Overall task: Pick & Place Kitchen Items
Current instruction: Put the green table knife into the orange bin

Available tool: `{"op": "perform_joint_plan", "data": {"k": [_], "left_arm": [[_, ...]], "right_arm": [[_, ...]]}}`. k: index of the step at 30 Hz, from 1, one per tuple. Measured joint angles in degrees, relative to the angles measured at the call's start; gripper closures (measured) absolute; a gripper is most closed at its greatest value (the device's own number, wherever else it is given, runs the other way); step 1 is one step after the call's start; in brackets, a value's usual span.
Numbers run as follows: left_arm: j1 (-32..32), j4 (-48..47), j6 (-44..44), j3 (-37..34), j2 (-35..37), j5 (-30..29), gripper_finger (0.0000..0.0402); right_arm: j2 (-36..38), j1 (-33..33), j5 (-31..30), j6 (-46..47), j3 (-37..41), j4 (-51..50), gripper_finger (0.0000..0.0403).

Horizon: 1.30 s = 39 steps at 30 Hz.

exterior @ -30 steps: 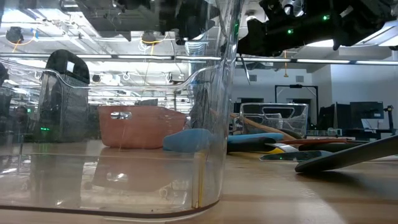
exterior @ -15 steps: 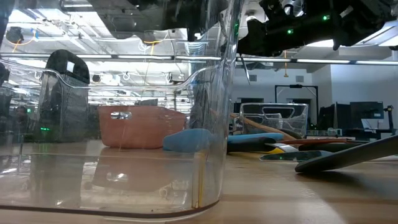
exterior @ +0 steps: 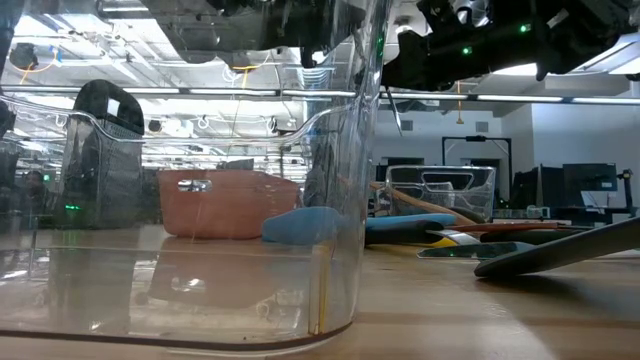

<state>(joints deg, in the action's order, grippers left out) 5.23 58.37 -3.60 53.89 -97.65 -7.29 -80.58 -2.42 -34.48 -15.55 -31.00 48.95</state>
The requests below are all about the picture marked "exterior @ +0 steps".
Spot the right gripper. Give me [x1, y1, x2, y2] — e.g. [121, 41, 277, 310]
[382, 21, 502, 94]

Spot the large blue spoon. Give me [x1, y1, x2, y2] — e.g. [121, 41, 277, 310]
[261, 205, 457, 247]

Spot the black rectangular spatula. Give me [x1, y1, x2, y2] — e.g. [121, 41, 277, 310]
[363, 215, 640, 279]

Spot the small clear plastic bin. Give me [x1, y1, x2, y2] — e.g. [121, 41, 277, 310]
[383, 164, 497, 224]

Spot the dark computer monitor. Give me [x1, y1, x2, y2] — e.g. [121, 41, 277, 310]
[512, 166, 564, 209]

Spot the orange plastic bin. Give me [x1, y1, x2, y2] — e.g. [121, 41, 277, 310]
[156, 168, 301, 240]

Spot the black computer monitor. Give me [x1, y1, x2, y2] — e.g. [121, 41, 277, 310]
[562, 162, 620, 194]

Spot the black round spatula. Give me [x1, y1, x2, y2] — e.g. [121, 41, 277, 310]
[478, 227, 591, 245]

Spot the dark background desk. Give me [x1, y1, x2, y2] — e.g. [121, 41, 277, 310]
[492, 204, 640, 226]

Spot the large clear plastic bin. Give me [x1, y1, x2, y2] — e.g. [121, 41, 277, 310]
[0, 0, 394, 357]

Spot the black ceiling sensor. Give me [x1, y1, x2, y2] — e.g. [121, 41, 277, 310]
[8, 42, 40, 71]

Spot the yellow hanging cord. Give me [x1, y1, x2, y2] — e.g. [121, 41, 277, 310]
[453, 79, 465, 126]

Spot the black metal gantry frame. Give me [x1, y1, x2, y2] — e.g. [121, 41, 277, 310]
[441, 134, 515, 201]

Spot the suspended ceiling light rail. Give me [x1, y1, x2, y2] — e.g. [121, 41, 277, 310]
[0, 84, 640, 106]

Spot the black monitor post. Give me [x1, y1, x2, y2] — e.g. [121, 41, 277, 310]
[618, 168, 636, 217]

